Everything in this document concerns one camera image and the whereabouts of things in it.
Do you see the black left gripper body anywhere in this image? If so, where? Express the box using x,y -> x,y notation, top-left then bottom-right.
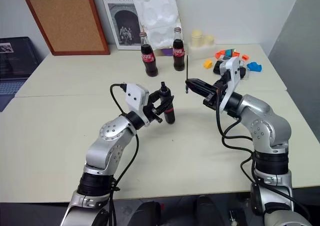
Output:
143,104 -> 165,124

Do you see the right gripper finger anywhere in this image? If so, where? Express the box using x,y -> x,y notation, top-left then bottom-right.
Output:
185,78 -> 217,93
186,85 -> 216,99

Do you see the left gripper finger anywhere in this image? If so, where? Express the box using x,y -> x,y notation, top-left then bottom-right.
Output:
146,90 -> 164,106
153,95 -> 175,114

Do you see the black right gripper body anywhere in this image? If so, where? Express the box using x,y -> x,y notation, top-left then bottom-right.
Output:
202,70 -> 232,110

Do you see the long metal screwdriver bit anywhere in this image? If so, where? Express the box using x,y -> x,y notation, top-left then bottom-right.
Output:
185,55 -> 190,95

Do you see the cola glass bottle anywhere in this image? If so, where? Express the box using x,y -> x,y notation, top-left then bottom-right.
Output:
139,32 -> 159,78
172,27 -> 186,72

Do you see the white foam base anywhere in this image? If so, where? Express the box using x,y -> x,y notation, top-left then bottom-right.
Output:
187,42 -> 218,61

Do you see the purple box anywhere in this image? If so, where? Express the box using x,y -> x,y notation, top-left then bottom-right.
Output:
159,48 -> 176,57

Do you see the large cream plastic cylinder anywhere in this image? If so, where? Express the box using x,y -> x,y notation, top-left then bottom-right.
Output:
191,30 -> 203,48

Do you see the blue plastic block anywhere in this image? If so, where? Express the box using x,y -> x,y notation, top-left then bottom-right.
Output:
246,62 -> 264,73

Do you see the graphic design book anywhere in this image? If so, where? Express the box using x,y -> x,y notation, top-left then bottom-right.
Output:
100,0 -> 147,51

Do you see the white foam packaging sheet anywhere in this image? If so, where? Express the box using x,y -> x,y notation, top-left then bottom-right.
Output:
128,0 -> 185,52

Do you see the grey partition panel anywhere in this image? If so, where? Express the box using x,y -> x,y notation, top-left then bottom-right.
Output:
267,0 -> 320,92

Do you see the wood-framed cork board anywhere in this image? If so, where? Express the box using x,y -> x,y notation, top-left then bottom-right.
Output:
19,0 -> 111,56

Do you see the dark laptop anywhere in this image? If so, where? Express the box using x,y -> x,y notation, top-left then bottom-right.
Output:
0,37 -> 42,113

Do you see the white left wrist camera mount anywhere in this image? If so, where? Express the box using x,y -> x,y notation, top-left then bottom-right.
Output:
124,83 -> 151,127

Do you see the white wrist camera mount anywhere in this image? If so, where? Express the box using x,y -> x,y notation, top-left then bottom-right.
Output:
219,56 -> 245,112
124,83 -> 151,127

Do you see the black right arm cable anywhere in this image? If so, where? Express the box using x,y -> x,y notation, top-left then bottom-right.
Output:
215,89 -> 256,186

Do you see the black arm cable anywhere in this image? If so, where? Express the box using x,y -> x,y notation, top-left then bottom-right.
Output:
215,89 -> 256,186
109,82 -> 140,226

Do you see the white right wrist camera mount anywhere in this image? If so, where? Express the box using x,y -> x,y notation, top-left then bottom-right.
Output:
219,56 -> 245,112

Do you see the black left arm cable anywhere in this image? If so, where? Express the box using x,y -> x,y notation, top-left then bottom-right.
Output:
109,82 -> 140,226

